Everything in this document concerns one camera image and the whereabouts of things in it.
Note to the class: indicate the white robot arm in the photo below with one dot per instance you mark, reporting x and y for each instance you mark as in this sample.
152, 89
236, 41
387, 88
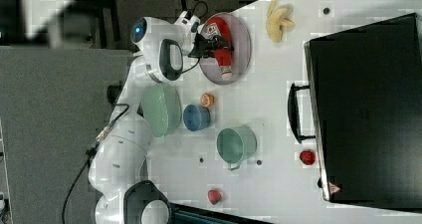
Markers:
118, 152

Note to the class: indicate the red plush apple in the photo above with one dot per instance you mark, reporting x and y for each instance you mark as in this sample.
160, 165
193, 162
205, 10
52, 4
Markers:
214, 196

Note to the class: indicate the green mug with handle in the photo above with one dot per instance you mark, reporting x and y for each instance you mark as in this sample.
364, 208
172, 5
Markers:
235, 145

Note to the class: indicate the green colander bowl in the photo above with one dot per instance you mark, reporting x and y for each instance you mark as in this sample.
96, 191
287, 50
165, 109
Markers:
162, 109

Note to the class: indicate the yellow plush banana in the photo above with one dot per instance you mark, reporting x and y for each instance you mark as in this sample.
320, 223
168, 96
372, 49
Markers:
278, 18

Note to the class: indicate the red plush ketchup bottle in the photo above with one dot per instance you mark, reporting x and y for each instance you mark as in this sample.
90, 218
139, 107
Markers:
219, 33

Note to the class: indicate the blue cup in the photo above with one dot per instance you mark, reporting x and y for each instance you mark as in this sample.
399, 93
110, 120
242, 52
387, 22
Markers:
196, 117

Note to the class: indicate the red plush strawberry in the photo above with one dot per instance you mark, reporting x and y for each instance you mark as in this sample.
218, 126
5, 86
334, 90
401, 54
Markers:
308, 157

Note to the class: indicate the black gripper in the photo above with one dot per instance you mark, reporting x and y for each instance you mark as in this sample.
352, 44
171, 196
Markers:
214, 47

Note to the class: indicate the dark teal crate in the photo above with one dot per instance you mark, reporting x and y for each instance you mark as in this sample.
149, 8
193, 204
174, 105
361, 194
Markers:
183, 214

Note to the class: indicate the black toaster oven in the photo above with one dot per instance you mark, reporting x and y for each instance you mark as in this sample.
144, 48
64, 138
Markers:
365, 85

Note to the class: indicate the grey oval plate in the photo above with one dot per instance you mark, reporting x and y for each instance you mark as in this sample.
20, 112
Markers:
241, 55

